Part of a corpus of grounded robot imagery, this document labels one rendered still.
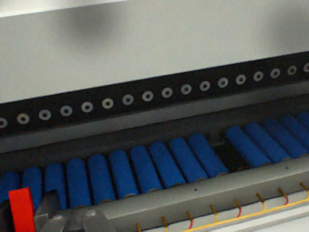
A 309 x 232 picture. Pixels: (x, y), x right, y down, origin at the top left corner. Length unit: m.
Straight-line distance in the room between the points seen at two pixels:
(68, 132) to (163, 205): 0.13
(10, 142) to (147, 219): 0.16
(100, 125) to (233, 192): 0.15
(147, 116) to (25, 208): 0.18
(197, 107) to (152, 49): 0.19
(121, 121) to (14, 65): 0.19
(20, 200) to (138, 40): 0.12
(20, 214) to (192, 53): 0.14
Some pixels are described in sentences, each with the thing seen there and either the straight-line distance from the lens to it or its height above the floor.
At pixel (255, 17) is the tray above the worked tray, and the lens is 0.22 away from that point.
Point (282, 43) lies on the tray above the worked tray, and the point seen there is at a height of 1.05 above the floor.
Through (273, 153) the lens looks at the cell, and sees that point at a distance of 0.35.
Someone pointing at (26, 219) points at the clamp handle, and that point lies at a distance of 0.24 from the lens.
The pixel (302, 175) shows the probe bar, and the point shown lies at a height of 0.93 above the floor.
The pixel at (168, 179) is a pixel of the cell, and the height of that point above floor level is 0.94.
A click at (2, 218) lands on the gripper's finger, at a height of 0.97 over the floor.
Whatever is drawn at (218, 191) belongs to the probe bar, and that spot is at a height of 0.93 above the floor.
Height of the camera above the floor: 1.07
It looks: 14 degrees down
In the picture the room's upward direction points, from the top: 8 degrees counter-clockwise
